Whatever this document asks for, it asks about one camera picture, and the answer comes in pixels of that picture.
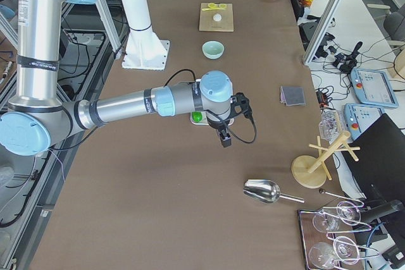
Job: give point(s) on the black laptop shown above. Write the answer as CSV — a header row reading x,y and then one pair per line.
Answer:
x,y
379,172

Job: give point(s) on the mint green bowl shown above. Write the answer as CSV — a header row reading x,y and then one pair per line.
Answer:
x,y
213,49

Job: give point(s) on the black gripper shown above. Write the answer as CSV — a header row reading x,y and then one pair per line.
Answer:
x,y
219,125

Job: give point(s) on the black wire glass rack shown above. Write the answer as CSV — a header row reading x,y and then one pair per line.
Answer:
x,y
327,237

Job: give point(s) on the wine glass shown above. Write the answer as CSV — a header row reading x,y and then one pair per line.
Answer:
x,y
342,252
340,218

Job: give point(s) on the green lime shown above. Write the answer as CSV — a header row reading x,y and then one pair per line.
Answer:
x,y
196,116

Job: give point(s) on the wine glass lower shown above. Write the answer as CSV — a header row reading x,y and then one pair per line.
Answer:
x,y
342,252

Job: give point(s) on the bamboo cutting board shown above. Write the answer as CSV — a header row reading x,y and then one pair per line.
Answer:
x,y
206,23

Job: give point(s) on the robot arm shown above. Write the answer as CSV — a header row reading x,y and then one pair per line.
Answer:
x,y
36,119

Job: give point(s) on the grey folded cloth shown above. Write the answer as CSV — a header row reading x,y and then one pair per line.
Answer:
x,y
292,96

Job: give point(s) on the teach pendant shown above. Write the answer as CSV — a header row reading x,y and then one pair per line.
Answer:
x,y
359,117
373,87

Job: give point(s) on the white steamed bun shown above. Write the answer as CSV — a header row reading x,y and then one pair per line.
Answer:
x,y
217,17

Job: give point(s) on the yellow plastic knife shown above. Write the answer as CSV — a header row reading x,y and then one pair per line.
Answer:
x,y
212,9

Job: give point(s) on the cream rabbit tray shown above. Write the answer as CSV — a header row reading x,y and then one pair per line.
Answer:
x,y
197,123

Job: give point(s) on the aluminium frame post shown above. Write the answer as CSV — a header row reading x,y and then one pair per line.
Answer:
x,y
320,31

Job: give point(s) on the wine glass upper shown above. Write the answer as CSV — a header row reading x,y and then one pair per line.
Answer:
x,y
340,218

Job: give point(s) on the far teach pendant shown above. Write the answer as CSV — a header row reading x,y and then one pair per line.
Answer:
x,y
373,87

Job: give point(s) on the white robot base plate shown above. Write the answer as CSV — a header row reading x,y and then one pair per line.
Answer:
x,y
145,51

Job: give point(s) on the near teach pendant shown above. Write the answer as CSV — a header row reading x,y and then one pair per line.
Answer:
x,y
359,117

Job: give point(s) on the metal scoop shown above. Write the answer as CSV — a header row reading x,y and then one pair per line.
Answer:
x,y
267,191

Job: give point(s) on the wooden mug tree stand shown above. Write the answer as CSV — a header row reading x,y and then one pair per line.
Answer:
x,y
312,172

